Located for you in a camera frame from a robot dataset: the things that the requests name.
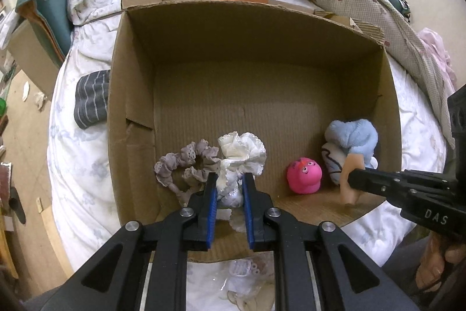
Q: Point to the person's grey pants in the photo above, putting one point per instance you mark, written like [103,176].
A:
[404,267]

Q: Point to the plain cardboard carton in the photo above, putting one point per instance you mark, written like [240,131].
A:
[32,59]

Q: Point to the greyish pink scrunchie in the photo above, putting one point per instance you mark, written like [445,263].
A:
[171,165]

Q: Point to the white printed sock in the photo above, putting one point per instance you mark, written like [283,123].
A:
[333,163]

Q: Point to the black white checkered item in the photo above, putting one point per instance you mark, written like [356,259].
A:
[404,5]

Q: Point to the white floral bedsheet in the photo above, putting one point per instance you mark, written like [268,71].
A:
[80,158]

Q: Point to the person's right hand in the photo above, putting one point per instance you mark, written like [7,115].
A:
[442,260]

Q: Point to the clear plastic packaging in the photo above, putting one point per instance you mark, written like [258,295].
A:
[242,269]

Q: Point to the light blue fuzzy sock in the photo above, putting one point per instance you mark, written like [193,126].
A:
[355,136]

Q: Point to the brown cardboard box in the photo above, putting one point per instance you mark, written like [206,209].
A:
[255,88]

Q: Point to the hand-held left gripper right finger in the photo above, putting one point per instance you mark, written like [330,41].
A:
[249,214]

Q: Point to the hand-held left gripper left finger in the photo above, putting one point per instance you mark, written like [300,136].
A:
[211,214]

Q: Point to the white lace scrunchie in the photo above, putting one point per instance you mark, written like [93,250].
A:
[240,154]

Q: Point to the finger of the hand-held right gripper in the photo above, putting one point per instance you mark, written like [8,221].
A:
[393,185]

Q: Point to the pink crumpled garment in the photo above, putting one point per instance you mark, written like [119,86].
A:
[437,52]

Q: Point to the pink rubber duck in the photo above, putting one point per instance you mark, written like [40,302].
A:
[304,176]

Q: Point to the grey striped sock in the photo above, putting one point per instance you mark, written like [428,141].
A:
[91,99]

